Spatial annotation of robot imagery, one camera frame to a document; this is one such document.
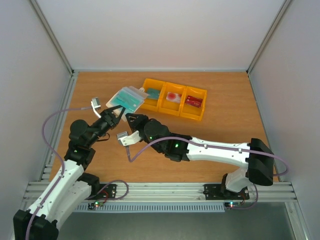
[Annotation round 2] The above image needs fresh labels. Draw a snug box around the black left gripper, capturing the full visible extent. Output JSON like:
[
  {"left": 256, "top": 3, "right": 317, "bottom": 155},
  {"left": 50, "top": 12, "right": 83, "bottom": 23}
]
[{"left": 86, "top": 104, "right": 127, "bottom": 147}]

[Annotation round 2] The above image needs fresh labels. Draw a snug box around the beige card holder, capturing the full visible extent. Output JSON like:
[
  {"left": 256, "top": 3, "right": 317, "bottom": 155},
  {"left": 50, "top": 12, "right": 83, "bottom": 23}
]
[{"left": 106, "top": 86, "right": 149, "bottom": 113}]

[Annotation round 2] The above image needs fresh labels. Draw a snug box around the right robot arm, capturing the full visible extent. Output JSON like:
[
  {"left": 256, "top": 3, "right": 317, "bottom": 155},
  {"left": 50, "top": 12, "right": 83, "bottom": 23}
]
[{"left": 117, "top": 113, "right": 274, "bottom": 199}]

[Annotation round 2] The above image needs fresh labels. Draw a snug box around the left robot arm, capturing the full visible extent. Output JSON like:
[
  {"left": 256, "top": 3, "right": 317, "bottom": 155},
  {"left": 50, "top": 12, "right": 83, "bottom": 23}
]
[{"left": 13, "top": 105, "right": 125, "bottom": 240}]

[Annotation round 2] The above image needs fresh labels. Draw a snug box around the green card in bin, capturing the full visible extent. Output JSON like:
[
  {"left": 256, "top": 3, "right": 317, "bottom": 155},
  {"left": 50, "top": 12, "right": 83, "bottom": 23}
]
[{"left": 146, "top": 88, "right": 161, "bottom": 100}]

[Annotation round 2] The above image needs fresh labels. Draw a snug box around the pink red card in bin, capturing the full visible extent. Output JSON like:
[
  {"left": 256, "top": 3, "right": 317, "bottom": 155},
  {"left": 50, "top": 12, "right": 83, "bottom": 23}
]
[{"left": 166, "top": 92, "right": 182, "bottom": 104}]

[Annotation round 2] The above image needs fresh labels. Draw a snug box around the yellow plastic bin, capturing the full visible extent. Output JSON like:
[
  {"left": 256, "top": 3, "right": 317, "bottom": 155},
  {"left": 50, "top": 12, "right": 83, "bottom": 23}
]
[
  {"left": 179, "top": 86, "right": 207, "bottom": 121},
  {"left": 140, "top": 78, "right": 165, "bottom": 112},
  {"left": 158, "top": 82, "right": 186, "bottom": 117}
]

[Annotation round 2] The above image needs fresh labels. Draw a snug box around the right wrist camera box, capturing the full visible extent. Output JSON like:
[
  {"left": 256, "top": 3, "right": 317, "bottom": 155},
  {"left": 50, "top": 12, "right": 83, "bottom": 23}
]
[{"left": 116, "top": 131, "right": 142, "bottom": 147}]

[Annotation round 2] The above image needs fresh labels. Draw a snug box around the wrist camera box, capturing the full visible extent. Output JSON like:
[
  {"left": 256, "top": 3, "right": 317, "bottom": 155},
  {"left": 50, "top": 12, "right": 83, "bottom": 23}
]
[
  {"left": 90, "top": 97, "right": 101, "bottom": 119},
  {"left": 116, "top": 131, "right": 142, "bottom": 147}
]

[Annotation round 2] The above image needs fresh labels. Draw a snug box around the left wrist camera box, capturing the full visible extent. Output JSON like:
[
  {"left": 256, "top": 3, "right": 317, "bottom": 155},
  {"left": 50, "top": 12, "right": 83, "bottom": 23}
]
[{"left": 90, "top": 97, "right": 101, "bottom": 119}]

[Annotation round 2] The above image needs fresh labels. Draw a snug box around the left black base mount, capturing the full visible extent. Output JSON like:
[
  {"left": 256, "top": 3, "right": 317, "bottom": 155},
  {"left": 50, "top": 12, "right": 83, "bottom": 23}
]
[{"left": 86, "top": 183, "right": 117, "bottom": 201}]

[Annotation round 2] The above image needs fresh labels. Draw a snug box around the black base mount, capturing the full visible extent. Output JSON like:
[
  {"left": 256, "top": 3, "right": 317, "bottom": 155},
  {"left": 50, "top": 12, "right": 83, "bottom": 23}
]
[
  {"left": 86, "top": 183, "right": 117, "bottom": 201},
  {"left": 202, "top": 183, "right": 250, "bottom": 201}
]

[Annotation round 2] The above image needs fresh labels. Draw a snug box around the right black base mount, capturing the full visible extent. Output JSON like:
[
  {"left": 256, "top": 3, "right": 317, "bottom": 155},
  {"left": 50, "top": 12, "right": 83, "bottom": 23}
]
[{"left": 202, "top": 183, "right": 250, "bottom": 201}]

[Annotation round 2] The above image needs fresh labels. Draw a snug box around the grey slotted cable duct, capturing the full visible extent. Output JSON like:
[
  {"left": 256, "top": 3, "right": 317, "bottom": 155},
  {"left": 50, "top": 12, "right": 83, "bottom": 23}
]
[{"left": 74, "top": 202, "right": 225, "bottom": 214}]

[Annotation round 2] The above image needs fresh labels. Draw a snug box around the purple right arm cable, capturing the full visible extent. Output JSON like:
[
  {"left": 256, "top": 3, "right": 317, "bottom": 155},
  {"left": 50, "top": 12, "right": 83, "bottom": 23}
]
[{"left": 124, "top": 136, "right": 290, "bottom": 177}]

